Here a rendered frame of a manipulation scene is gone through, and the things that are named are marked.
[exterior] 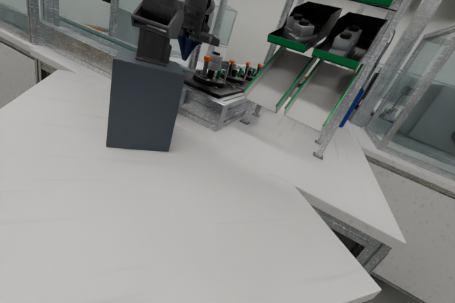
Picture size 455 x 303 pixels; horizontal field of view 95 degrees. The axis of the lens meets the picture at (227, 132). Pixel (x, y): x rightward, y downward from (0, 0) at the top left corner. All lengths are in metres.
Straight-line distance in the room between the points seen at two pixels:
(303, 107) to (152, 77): 0.50
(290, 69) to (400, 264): 1.33
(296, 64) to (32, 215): 0.81
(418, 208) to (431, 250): 0.26
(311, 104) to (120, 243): 0.65
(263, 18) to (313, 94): 11.24
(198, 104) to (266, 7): 11.40
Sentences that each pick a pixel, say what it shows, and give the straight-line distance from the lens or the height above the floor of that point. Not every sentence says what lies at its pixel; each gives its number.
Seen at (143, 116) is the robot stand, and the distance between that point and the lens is 0.50.
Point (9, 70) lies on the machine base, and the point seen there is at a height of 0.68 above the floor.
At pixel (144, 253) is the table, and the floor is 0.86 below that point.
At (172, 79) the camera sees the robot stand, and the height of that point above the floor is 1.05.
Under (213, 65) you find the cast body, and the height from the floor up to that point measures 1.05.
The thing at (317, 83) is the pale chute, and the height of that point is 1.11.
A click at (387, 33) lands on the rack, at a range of 0.86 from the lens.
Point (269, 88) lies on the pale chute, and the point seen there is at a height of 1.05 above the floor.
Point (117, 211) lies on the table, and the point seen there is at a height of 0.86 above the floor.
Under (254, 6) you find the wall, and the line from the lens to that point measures 12.22.
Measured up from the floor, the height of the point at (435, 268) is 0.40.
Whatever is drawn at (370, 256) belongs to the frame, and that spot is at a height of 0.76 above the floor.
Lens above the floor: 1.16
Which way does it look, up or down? 23 degrees down
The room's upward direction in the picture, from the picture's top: 19 degrees clockwise
